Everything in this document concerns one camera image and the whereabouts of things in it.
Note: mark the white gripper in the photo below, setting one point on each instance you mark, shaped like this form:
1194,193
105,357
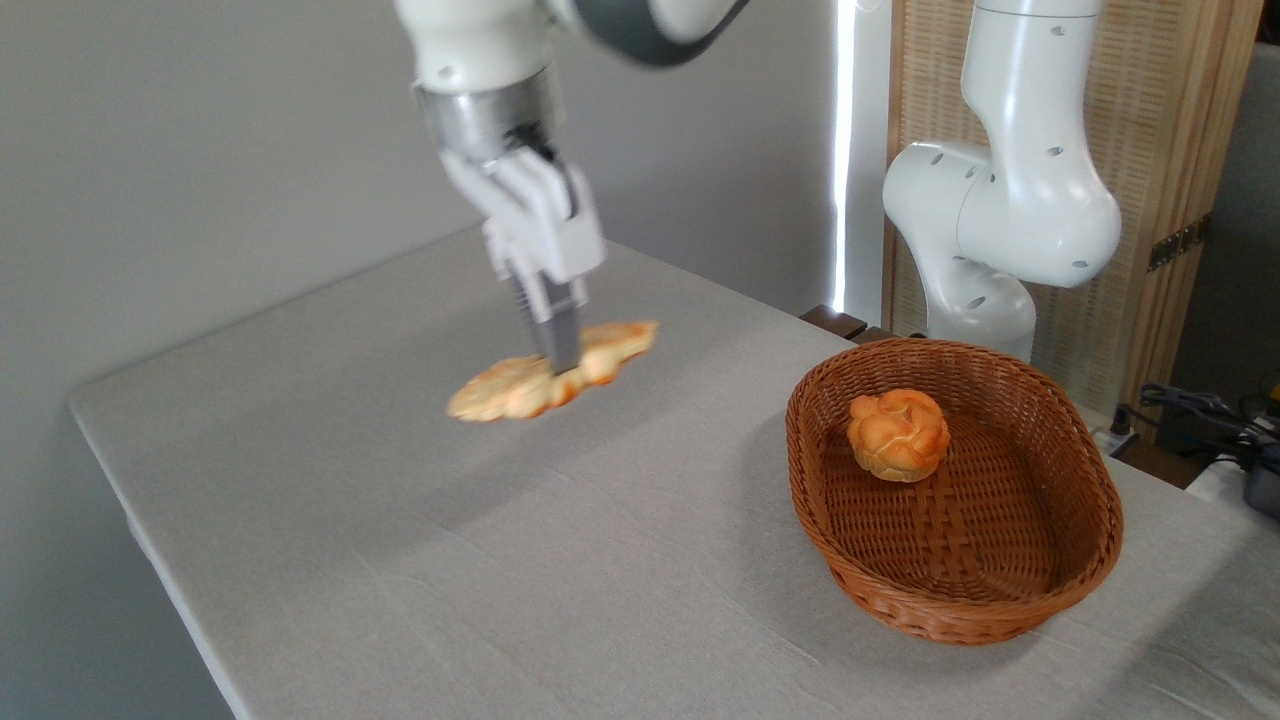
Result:
545,220

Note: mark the round knotted bread roll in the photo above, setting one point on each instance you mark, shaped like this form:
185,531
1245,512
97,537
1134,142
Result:
898,435

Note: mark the grey tablecloth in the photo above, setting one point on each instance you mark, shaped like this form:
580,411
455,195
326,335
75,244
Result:
600,560

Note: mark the long braided bread loaf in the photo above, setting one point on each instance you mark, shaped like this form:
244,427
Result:
500,392

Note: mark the brown oval wicker basket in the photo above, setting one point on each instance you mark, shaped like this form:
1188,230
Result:
1000,540

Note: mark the dark brown wooden furniture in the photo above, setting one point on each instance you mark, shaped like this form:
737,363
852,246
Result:
835,322

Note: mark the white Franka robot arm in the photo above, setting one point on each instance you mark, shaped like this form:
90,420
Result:
1020,200

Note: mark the white power strip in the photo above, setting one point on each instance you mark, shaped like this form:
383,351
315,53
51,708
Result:
1117,435

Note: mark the dark metal screen hinge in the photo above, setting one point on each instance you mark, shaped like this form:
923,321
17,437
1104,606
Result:
1180,243

